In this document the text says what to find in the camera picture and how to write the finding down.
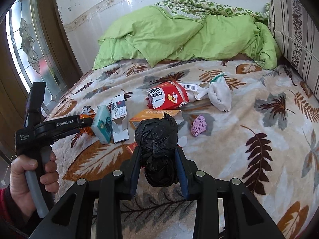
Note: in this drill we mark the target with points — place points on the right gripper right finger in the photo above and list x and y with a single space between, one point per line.
186 170

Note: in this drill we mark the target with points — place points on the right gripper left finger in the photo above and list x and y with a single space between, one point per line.
130 175

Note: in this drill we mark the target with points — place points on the black plastic bag ball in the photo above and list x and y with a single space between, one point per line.
157 138

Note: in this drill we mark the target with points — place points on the white blue medicine box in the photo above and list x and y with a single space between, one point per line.
119 119

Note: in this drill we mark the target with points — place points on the orange medicine box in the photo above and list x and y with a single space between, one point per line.
153 114

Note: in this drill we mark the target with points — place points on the red foot patch package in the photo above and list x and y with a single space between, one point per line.
167 96

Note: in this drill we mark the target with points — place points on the white sock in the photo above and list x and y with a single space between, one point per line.
217 91

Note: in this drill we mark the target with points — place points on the red cigarette pack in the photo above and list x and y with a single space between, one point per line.
131 147

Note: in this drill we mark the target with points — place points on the person's left hand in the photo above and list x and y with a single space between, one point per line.
18 185

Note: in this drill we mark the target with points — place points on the teal tissue pack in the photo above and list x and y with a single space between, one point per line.
102 125

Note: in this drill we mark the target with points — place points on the stained glass window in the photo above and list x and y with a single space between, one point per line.
30 52

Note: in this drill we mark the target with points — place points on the white barcode box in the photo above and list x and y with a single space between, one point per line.
194 86

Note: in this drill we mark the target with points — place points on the leaf pattern blanket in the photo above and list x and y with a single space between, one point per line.
269 140

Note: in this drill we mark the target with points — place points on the green quilt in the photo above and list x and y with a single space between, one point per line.
153 34

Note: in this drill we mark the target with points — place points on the green patterned sheet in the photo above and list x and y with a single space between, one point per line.
199 9

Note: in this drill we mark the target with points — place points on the striped floral pillow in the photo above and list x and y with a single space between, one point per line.
297 37

